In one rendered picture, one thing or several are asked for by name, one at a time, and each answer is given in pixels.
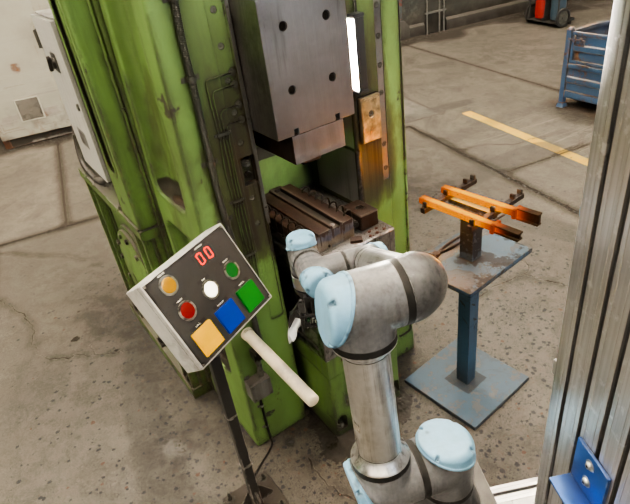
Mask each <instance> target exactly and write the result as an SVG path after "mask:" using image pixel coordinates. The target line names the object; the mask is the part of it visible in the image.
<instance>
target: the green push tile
mask: <svg viewBox="0 0 630 504"><path fill-rule="evenodd" d="M235 293H236V295H237V296H238V298H239V299H240V300H241V302H242V303H243V305H244V306H245V307H246V309H247V310H248V312H249V313H250V312H252V311H253V310H254V309H255V308H256V307H257V306H258V305H259V304H260V303H261V301H262V300H263V299H264V298H265V297H264V296H263V294H262V293H261V292H260V290H259V289H258V287H257V286H256V284H255V283H254V282H253V280H252V279H249V280H248V281H247V282H246V283H245V284H244V285H243V286H242V287H241V288H240V289H239V290H238V291H236V292H235Z"/></svg>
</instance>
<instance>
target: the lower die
mask: <svg viewBox="0 0 630 504"><path fill-rule="evenodd" d="M279 188H281V189H283V190H285V191H287V192H288V193H290V194H292V195H294V196H295V197H297V198H299V199H300V200H302V201H304V202H306V203H307V204H309V205H311V206H313V207H314V208H316V209H318V210H320V211H321V212H323V213H325V214H327V215H328V216H330V217H332V218H334V219H335V220H337V221H339V222H340V226H338V227H336V228H334V229H333V227H332V225H330V224H328V223H327V222H325V221H323V220H322V219H320V218H318V217H316V216H315V215H313V214H311V213H310V212H308V211H306V210H305V209H303V208H301V207H300V206H298V205H296V204H295V203H293V202H291V201H289V200H288V199H286V198H284V197H283V196H281V195H279V194H278V193H276V192H274V191H275V190H277V189H279ZM265 197H266V202H267V205H269V206H270V208H271V209H275V210H276V211H277V213H282V214H283V218H284V217H288V218H289V220H290V222H291V221H294V222H296V227H297V226H302V227H303V229H306V230H310V231H312V232H313V233H314V235H315V239H316V241H317V244H316V245H317V249H318V251H319V253H321V252H323V251H325V250H327V249H329V248H331V247H333V246H335V245H337V244H339V243H341V242H343V241H345V240H347V239H349V238H350V237H353V236H354V226H353V218H352V217H350V216H348V215H346V214H345V216H343V212H341V211H339V210H337V211H338V212H336V208H334V207H332V206H330V208H328V206H329V205H328V204H326V203H325V202H323V204H321V202H322V201H321V200H319V199H317V198H316V200H315V197H314V196H312V195H310V196H308V193H306V192H305V191H303V193H302V190H301V189H299V188H297V187H296V186H294V185H292V184H288V185H285V186H283V187H281V186H278V187H276V188H273V189H271V190H269V193H267V194H265ZM269 215H270V220H271V225H272V228H273V229H275V230H276V227H275V222H274V216H275V211H274V210H272V211H271V212H270V214H269ZM281 219H282V217H281V215H280V214H279V215H277V216H276V223H277V229H278V231H279V233H281V234H282V229H281V224H280V222H281ZM282 225H283V231H284V234H285V237H287V235H288V230H287V225H288V219H284V220H283V221H282ZM296 227H295V225H294V223H291V224H290V225H289V231H290V233H291V232H293V231H294V229H295V228H296ZM328 245H330V247H328Z"/></svg>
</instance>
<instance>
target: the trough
mask: <svg viewBox="0 0 630 504"><path fill-rule="evenodd" d="M274 192H276V193H278V194H279V195H281V196H283V197H284V198H286V199H288V200H289V201H291V202H293V203H295V204H296V205H298V206H300V207H301V208H303V209H305V210H306V211H308V212H310V213H311V214H313V215H315V216H316V217H318V218H320V219H322V220H323V221H325V222H327V223H328V224H331V223H334V224H335V225H334V226H332V227H333V229H334V228H336V227H338V226H340V222H339V221H337V220H335V219H334V218H332V217H330V216H328V215H327V214H325V213H323V212H321V211H320V210H318V209H316V208H314V207H313V206H311V205H309V204H307V203H306V202H304V201H302V200H300V199H299V198H297V197H295V196H294V195H292V194H290V193H288V192H287V191H285V190H283V189H281V188H279V189H277V190H275V191H274Z"/></svg>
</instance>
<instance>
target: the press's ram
mask: <svg viewBox="0 0 630 504"><path fill-rule="evenodd" d="M228 4H229V9H230V15H231V20H232V25H233V30H234V36H235V41H236V46H237V51H238V56H239V62H240V67H241V72H242V77H243V83H244V88H245V93H246V98H247V103H248V109H249V114H250V119H251V124H252V129H253V130H254V131H256V132H258V133H261V134H263V135H265V136H267V137H269V138H271V139H274V140H276V141H278V142H279V141H282V140H285V139H287V138H290V137H293V136H295V133H298V134H301V133H303V132H306V131H309V130H312V129H314V128H317V127H320V126H322V125H325V124H328V123H330V122H333V121H336V118H338V119H341V118H344V117H347V116H349V115H352V114H354V113H355V112H354V100H353V88H352V77H351V65H350V53H349V41H348V30H347V18H346V6H345V0H228ZM294 132H295V133H294Z"/></svg>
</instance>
